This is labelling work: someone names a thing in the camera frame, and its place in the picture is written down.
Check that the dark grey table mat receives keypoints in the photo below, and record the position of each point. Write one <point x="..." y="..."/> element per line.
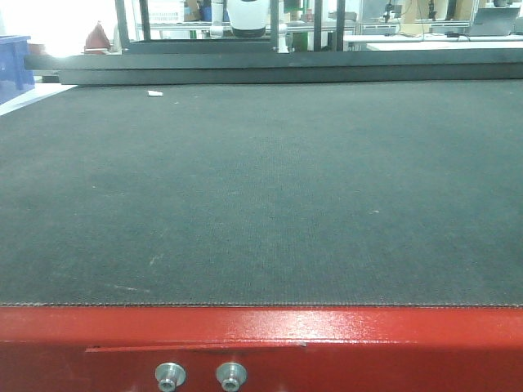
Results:
<point x="390" y="193"/>

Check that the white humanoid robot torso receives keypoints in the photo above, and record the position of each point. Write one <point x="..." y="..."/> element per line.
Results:
<point x="249" y="19"/>

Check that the right silver bolt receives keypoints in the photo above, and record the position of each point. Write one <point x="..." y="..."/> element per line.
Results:
<point x="231" y="376"/>

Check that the silver bolt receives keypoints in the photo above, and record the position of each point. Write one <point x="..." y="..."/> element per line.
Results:
<point x="231" y="376"/>
<point x="170" y="376"/>

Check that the left silver bolt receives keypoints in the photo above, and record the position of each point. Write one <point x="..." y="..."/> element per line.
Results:
<point x="170" y="376"/>

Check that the red cloth bag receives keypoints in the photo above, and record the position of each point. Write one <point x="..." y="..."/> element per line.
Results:
<point x="97" y="42"/>

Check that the red metal table edge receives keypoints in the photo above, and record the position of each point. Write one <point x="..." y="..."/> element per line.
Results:
<point x="109" y="348"/>

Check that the blue plastic bin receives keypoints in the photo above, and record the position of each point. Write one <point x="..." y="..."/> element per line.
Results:
<point x="15" y="78"/>

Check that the black metal frame rack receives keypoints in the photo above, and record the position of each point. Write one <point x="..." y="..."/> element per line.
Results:
<point x="238" y="61"/>

